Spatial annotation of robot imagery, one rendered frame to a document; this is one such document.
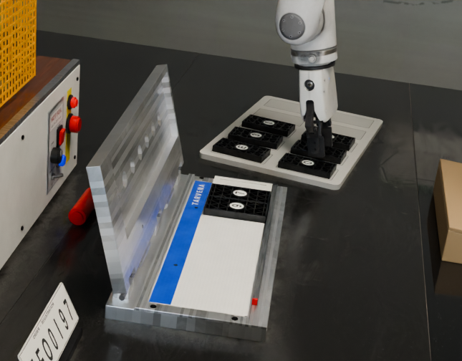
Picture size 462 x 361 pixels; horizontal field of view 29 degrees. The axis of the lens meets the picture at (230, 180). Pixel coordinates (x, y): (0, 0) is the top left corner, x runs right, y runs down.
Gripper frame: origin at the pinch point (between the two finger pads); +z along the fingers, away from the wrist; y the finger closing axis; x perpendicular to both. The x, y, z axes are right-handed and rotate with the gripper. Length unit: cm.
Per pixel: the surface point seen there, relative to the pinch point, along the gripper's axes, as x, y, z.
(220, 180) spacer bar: 10.3, -25.9, -1.8
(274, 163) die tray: 6.3, -9.0, 1.2
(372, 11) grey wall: 26, 175, 7
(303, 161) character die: 1.2, -7.8, 1.0
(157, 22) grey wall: 106, 159, 5
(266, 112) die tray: 16.1, 17.2, -0.9
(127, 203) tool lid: 11, -57, -10
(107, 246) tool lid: 9, -68, -9
